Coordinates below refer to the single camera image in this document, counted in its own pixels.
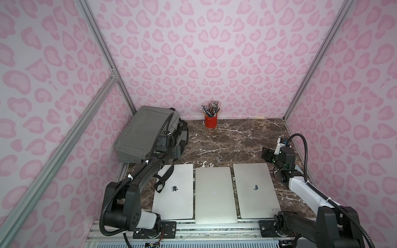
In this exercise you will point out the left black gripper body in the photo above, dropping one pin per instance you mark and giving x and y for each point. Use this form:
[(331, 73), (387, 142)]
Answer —
[(175, 135)]

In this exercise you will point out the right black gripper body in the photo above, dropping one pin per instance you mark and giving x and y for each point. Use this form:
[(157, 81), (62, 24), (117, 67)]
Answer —
[(269, 154)]

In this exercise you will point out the silver apple laptop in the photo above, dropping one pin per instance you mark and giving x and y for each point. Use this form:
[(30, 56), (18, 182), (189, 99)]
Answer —
[(175, 201), (214, 196), (255, 190)]

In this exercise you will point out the bundle of pencils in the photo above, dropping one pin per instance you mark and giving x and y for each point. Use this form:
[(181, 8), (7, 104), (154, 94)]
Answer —
[(211, 108)]

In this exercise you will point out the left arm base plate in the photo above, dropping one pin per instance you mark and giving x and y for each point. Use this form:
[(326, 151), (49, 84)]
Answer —
[(166, 230)]

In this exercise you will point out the red pencil cup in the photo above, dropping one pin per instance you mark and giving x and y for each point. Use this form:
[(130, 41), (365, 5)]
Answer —
[(211, 122)]

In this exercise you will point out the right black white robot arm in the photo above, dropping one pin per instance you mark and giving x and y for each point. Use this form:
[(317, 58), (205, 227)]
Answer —
[(335, 226)]

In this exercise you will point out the aluminium front rail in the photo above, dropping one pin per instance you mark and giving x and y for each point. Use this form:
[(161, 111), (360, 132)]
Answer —
[(243, 234)]

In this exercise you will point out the grey laptop bag with strap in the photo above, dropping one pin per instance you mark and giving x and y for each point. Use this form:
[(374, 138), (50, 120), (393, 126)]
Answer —
[(137, 142)]

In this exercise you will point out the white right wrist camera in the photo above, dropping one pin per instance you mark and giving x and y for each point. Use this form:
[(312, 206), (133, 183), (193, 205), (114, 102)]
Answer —
[(281, 142)]

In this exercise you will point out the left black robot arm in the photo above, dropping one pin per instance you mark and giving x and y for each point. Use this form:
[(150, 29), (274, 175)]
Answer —
[(121, 209)]

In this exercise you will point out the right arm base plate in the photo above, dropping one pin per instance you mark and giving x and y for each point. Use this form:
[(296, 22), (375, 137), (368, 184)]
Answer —
[(267, 229)]

